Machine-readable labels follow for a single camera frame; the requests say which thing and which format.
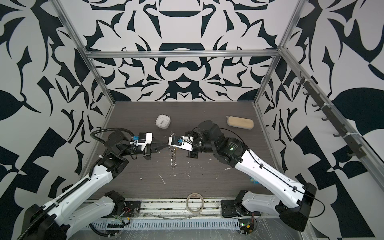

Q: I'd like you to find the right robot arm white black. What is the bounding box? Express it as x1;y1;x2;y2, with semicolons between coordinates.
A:
176;120;317;232

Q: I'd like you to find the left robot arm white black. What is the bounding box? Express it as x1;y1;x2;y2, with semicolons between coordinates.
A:
18;128;183;240

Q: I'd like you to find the white square timer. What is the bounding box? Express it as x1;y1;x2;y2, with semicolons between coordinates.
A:
155;114;171;130

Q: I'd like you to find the clear tape roll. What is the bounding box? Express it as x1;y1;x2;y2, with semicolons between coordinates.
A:
186;193;205;215

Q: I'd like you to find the blue owl toy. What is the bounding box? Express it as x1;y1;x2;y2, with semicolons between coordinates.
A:
250;178;259;184

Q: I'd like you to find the green lit circuit board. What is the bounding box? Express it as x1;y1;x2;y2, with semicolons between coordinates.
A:
239;218;258;235

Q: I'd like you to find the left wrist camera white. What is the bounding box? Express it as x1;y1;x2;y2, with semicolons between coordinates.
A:
130;133;153;151

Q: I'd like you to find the black corrugated cable hose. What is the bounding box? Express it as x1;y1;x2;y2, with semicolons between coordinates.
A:
89;127;136;145

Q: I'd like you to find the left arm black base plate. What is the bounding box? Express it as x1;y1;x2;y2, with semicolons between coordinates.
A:
114;201;141;218

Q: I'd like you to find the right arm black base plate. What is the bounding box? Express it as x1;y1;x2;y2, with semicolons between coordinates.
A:
221;200;261;218

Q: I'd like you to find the white slotted cable duct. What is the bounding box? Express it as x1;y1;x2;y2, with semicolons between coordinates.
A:
93;219;240;231

